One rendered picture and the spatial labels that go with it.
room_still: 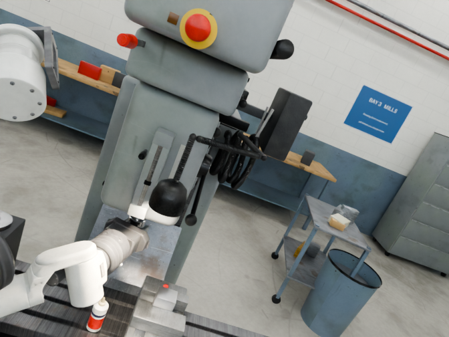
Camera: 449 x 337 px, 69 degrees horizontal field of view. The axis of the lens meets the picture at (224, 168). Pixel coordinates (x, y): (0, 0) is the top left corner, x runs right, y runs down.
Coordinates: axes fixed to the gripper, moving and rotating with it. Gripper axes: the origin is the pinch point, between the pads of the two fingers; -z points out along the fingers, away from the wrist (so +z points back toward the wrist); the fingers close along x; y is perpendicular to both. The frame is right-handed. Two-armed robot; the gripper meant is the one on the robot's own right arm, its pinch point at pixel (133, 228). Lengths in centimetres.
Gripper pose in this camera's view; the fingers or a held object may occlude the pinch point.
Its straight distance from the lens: 94.8
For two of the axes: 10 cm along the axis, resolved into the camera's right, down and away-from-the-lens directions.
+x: -9.0, -4.2, 0.9
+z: -1.9, 2.2, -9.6
